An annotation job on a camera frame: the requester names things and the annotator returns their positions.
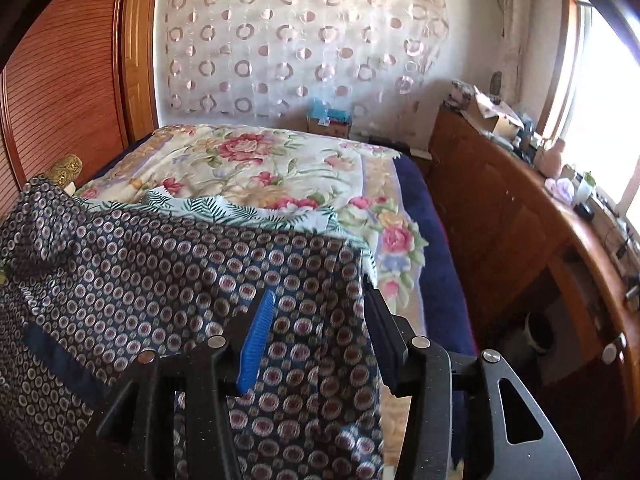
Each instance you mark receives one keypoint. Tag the long wooden cabinet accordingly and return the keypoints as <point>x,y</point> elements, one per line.
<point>518,250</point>

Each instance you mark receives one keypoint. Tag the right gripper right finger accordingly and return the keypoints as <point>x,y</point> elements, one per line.
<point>509,436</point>

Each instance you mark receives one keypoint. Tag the white circle pattern curtain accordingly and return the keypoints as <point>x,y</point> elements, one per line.
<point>259,61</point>

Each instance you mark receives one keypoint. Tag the pink bottle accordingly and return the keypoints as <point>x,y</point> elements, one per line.
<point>549,161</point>

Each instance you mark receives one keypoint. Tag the window frame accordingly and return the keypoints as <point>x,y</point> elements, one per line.
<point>595,108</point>

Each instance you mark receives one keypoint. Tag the gold patterned blanket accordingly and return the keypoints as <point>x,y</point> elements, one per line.
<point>65,171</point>

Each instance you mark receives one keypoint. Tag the cardboard box blue contents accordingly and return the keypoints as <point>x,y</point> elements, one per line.
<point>327,121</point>

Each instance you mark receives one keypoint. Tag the navy blue bed sheet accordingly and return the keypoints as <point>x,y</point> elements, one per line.
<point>443,313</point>

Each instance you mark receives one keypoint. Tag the green leaf print cloth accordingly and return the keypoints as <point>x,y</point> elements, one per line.
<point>216,209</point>

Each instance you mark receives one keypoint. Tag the floral quilt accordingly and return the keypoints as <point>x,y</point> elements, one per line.
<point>280,179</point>

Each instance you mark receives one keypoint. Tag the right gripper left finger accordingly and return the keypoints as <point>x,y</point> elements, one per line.
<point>130,437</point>

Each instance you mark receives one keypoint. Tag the waste bin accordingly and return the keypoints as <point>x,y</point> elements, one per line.
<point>538,332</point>

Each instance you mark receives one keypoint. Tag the open cardboard box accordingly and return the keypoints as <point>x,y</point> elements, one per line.
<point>498,119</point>

